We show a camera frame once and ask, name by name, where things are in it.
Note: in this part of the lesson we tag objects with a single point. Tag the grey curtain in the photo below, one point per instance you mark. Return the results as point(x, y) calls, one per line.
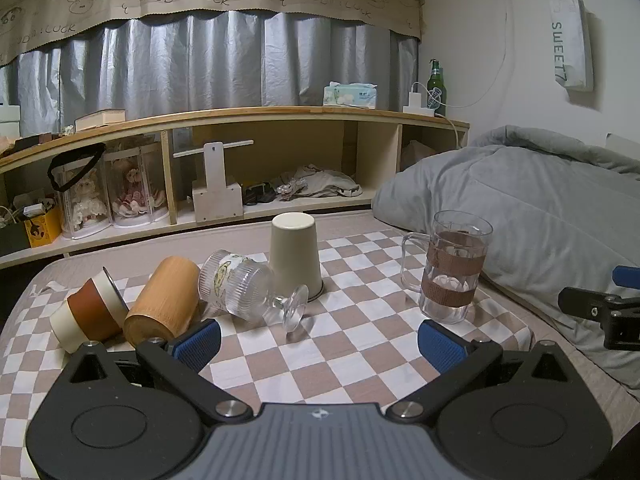
point(200, 65)

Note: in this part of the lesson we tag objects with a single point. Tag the glass mug with brown sleeve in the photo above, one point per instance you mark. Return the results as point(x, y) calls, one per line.
point(450, 272)

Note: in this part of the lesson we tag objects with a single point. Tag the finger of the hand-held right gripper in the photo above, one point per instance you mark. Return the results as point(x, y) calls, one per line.
point(595, 310)
point(627, 276)

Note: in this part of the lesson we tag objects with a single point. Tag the dark green box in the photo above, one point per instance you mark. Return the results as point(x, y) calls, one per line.
point(12, 240)

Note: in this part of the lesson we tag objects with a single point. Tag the cream plastic cup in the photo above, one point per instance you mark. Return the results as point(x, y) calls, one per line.
point(295, 255)

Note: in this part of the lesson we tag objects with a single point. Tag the doll in clear case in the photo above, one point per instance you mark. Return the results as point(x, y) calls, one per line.
point(137, 190)
point(85, 205)

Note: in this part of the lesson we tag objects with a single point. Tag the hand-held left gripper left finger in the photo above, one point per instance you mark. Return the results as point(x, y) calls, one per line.
point(199, 344)

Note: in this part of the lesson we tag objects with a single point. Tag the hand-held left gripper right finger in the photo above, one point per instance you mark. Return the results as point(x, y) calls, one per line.
point(441, 346)

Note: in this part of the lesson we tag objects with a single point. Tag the white hanging bag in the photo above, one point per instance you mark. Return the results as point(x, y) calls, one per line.
point(570, 35)

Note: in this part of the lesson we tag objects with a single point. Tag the white box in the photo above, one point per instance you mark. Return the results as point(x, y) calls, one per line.
point(7, 120)

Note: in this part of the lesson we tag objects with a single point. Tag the white wooden stand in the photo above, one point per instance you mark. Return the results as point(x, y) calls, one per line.
point(216, 190)

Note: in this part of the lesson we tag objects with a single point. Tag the brown and white cup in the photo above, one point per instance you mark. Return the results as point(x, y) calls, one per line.
point(87, 312)

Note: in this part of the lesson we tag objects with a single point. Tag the brown checkered cloth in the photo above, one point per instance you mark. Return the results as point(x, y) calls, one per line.
point(350, 350)

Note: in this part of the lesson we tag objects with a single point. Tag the green glass bottle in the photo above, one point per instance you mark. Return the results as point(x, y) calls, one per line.
point(436, 90)

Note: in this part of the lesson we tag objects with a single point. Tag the grey quilt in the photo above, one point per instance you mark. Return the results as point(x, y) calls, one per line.
point(540, 210)

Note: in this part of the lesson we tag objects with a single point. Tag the white charger plug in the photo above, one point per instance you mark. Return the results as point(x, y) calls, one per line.
point(416, 99)

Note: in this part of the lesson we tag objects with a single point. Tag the book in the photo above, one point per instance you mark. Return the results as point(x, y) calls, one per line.
point(100, 118)

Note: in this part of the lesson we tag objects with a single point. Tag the dark small items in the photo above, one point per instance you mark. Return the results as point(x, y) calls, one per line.
point(257, 194)

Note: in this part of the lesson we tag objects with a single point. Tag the wooden cup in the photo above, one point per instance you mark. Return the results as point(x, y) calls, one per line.
point(160, 300)

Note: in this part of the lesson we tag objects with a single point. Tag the grey crumpled clothes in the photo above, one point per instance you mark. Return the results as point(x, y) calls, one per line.
point(320, 182)

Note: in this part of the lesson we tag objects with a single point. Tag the tissue pack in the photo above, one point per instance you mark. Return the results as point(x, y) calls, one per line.
point(350, 95)

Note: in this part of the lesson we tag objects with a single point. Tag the wooden shelf unit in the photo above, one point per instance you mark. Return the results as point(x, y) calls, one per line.
point(280, 115)

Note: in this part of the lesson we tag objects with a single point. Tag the ribbed glass goblet cup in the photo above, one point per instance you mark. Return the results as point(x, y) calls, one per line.
point(240, 287)

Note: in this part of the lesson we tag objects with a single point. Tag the yellow box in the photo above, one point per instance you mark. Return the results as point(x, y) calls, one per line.
point(42, 230)

